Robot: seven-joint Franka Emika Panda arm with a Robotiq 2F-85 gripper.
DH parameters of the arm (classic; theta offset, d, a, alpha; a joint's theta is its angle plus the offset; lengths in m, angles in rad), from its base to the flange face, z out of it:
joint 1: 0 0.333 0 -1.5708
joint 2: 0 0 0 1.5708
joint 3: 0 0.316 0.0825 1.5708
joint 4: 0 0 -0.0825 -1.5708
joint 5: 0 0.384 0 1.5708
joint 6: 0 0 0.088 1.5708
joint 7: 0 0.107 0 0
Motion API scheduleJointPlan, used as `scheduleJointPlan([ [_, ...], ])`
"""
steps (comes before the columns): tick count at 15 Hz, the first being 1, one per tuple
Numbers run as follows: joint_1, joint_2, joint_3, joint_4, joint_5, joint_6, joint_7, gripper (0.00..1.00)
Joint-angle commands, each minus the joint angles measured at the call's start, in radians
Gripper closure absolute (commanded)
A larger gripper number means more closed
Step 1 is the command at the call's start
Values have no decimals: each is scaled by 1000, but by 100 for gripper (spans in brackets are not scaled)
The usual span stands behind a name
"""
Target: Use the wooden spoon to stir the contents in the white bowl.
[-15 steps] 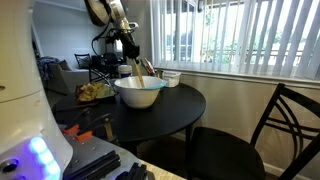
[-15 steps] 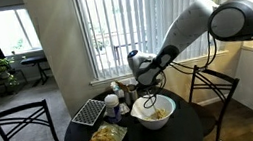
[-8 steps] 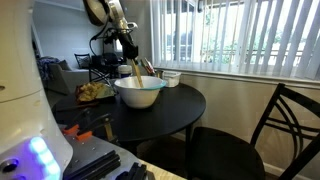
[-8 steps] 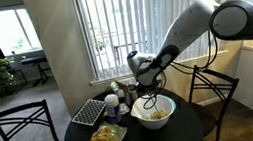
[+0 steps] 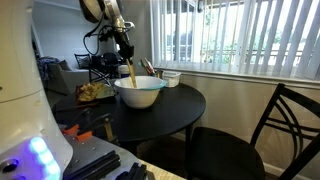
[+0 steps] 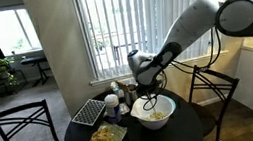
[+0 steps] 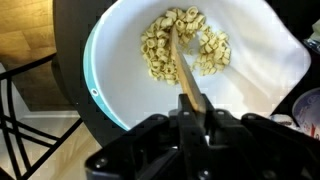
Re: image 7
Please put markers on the beige cereal rings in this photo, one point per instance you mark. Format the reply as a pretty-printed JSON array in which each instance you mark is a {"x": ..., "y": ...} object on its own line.
[{"x": 160, "y": 53}]

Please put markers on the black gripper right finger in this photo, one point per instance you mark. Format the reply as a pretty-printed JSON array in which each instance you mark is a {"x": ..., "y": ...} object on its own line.
[{"x": 211, "y": 117}]

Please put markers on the black metal chair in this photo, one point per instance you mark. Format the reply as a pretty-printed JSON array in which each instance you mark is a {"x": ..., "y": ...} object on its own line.
[{"x": 13, "y": 126}]

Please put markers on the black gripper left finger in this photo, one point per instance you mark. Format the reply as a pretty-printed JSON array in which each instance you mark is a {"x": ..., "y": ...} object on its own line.
[{"x": 190, "y": 140}]

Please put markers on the wooden spoon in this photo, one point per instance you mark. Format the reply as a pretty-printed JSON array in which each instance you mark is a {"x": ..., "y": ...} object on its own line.
[{"x": 186, "y": 76}]

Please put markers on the white bowl with teal rim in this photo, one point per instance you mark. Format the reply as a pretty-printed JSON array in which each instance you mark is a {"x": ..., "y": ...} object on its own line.
[{"x": 250, "y": 76}]

